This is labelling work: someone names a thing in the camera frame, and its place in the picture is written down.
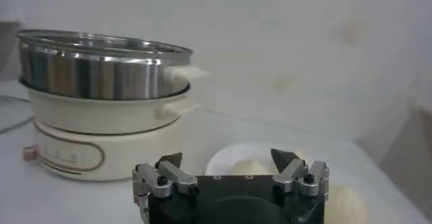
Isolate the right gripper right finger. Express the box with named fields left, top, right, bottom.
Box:
left=271, top=148, right=330, bottom=201

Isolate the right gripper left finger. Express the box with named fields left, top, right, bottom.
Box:
left=132, top=152, right=199, bottom=209

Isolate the stainless steel steamer basket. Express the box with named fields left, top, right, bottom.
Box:
left=16, top=28, right=209, bottom=101

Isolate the cream electric cooker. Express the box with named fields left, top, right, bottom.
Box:
left=18, top=76, right=203, bottom=182

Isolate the white round plate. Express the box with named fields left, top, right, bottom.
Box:
left=205, top=141, right=320, bottom=179

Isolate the grey cooker power cord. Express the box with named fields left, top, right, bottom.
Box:
left=0, top=95, right=34, bottom=135

